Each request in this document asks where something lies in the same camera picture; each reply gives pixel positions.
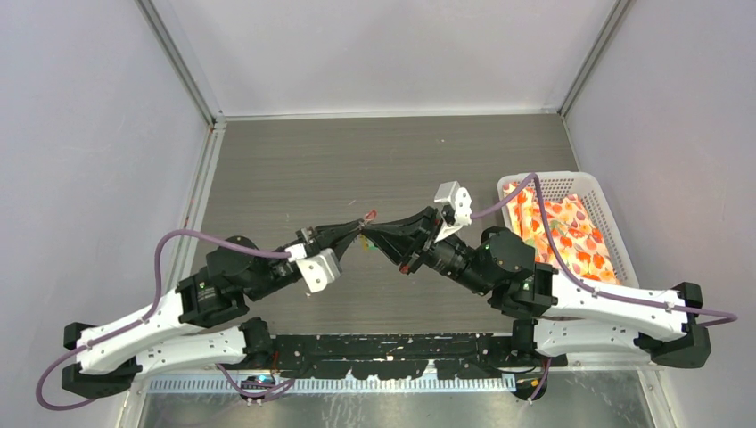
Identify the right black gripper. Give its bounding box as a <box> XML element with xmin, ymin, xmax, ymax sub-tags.
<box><xmin>362</xmin><ymin>203</ymin><xmax>493</xmax><ymax>295</ymax></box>

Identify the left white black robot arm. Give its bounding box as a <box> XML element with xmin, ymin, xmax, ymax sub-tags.
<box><xmin>61</xmin><ymin>219</ymin><xmax>365</xmax><ymax>399</ymax></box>

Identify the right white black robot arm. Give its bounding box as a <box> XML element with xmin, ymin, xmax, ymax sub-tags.
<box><xmin>361</xmin><ymin>207</ymin><xmax>711</xmax><ymax>369</ymax></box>

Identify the orange floral cloth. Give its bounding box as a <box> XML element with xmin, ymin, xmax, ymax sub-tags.
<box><xmin>506</xmin><ymin>187</ymin><xmax>620</xmax><ymax>284</ymax></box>

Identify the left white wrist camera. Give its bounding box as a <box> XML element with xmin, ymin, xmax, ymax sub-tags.
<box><xmin>285</xmin><ymin>243</ymin><xmax>342</xmax><ymax>294</ymax></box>

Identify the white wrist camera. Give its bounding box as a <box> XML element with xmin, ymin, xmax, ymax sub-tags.
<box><xmin>285</xmin><ymin>243</ymin><xmax>342</xmax><ymax>294</ymax></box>
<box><xmin>434</xmin><ymin>181</ymin><xmax>472</xmax><ymax>243</ymax></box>

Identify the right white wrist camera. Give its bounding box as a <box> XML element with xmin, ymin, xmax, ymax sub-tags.
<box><xmin>434</xmin><ymin>181</ymin><xmax>472</xmax><ymax>243</ymax></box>

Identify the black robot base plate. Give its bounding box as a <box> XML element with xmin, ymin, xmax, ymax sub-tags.
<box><xmin>235</xmin><ymin>332</ymin><xmax>570</xmax><ymax>383</ymax></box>

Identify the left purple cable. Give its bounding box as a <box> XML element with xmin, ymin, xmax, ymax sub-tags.
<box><xmin>36</xmin><ymin>228</ymin><xmax>305</xmax><ymax>411</ymax></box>

